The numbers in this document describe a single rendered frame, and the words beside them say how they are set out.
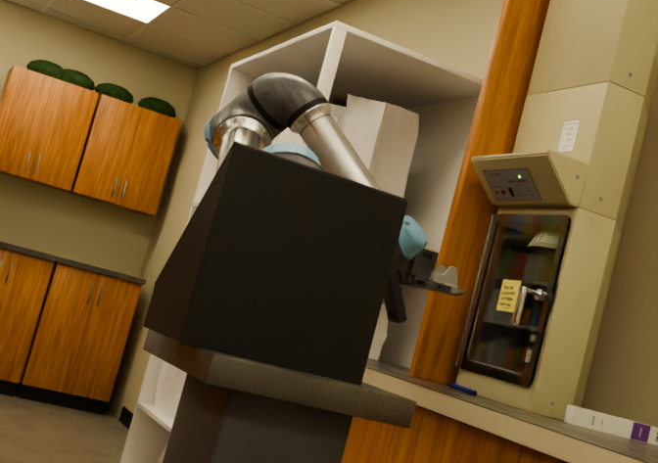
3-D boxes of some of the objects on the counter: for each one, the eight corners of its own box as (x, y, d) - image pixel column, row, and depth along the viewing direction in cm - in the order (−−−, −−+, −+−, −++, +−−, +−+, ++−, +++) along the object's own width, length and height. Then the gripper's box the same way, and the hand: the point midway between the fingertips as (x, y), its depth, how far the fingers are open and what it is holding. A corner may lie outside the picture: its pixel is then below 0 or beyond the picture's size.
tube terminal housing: (533, 407, 256) (599, 125, 264) (617, 434, 226) (689, 115, 234) (453, 387, 246) (525, 95, 254) (530, 412, 217) (609, 80, 225)
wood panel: (559, 412, 269) (672, -65, 283) (566, 415, 266) (679, -68, 281) (407, 375, 250) (537, -135, 264) (413, 377, 247) (543, -139, 261)
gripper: (396, 239, 203) (481, 264, 211) (374, 237, 212) (456, 262, 221) (386, 279, 202) (471, 303, 210) (364, 276, 211) (447, 300, 220)
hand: (455, 294), depth 215 cm, fingers closed
